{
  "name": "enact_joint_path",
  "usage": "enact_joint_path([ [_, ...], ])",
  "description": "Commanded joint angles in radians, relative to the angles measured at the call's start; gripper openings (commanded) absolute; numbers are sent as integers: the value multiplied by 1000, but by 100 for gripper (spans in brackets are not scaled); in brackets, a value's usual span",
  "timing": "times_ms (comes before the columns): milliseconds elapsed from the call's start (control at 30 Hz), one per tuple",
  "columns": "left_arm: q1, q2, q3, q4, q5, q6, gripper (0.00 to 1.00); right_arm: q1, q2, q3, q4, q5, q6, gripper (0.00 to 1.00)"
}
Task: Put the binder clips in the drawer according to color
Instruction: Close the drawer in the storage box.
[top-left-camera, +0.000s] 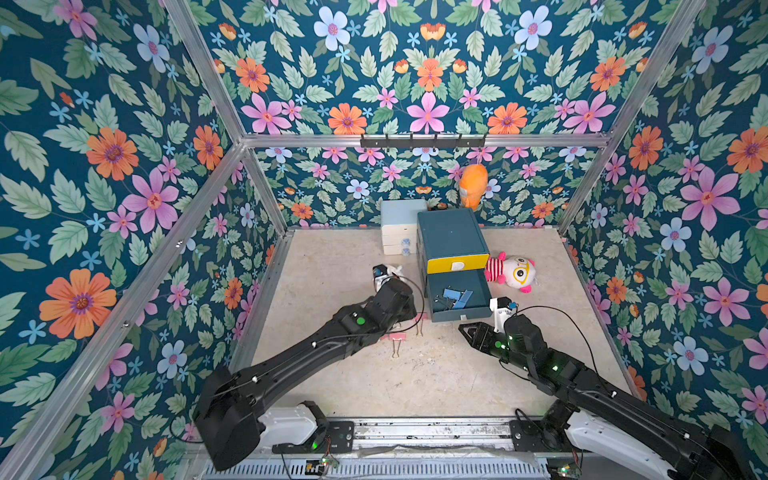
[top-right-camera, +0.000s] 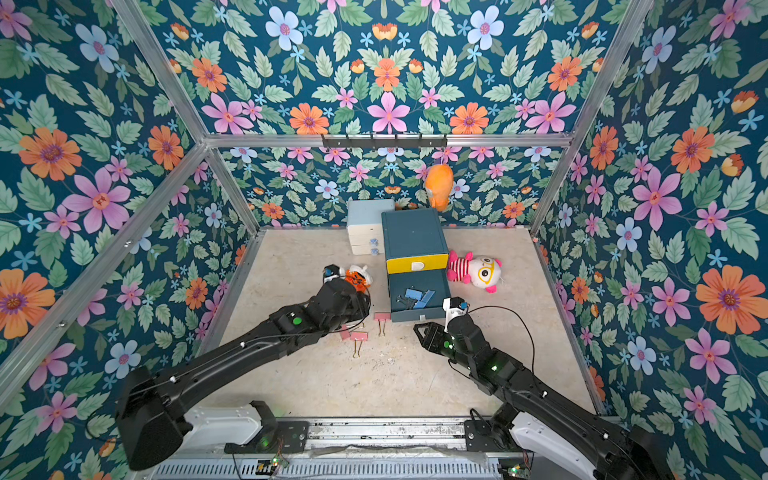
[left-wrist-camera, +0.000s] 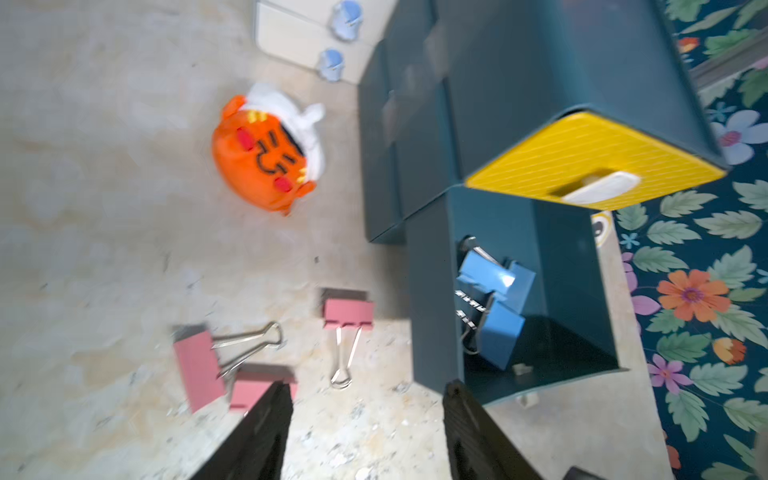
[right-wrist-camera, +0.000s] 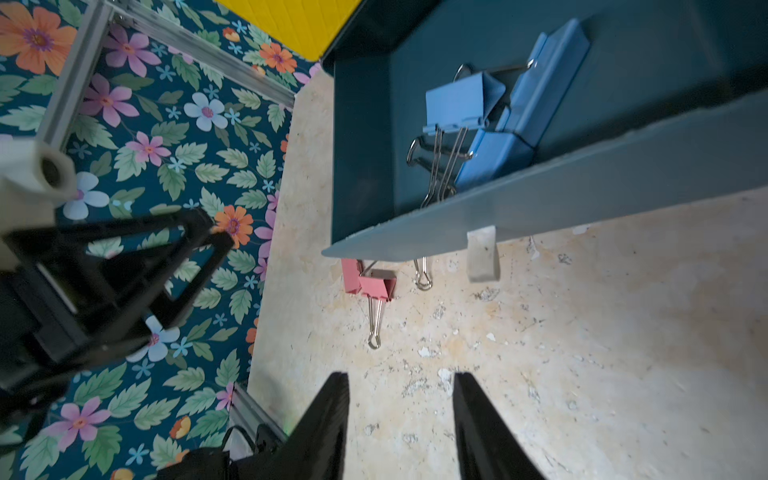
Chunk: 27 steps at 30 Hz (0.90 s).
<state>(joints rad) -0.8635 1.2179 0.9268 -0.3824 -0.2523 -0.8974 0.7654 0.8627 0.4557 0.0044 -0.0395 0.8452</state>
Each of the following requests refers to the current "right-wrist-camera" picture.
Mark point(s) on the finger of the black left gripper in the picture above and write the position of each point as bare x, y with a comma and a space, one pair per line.
78, 294

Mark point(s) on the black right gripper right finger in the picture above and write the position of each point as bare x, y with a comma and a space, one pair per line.
486, 448

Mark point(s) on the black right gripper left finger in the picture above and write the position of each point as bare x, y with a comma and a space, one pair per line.
314, 450

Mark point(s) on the yellow top drawer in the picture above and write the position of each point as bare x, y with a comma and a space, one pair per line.
307, 27

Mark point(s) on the blue binder clip bottom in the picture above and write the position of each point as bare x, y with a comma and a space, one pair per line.
538, 92

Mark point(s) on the teal drawer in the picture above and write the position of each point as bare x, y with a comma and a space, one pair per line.
667, 106

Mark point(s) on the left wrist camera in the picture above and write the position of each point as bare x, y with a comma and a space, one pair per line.
35, 180

